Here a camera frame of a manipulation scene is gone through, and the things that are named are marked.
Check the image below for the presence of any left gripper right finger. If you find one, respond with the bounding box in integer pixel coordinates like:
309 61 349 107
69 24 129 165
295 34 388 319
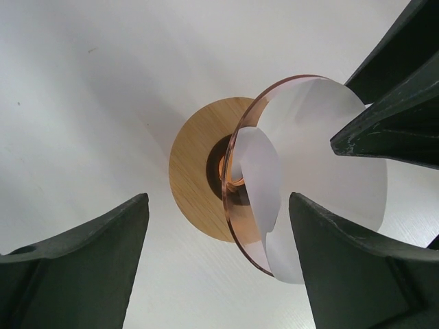
289 193 438 328

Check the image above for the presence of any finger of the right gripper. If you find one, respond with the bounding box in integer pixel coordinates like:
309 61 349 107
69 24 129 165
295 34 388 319
345 0 438 105
331 53 438 169

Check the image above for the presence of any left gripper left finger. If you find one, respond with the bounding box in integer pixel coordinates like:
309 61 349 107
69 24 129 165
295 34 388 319
1 193 150 328

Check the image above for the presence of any white paper coffee filter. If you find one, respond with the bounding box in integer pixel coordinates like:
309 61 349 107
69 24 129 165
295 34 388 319
241 78 388 284

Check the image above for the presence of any wooden dripper ring holder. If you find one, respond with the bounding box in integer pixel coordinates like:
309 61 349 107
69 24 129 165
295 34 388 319
169 97 253 243

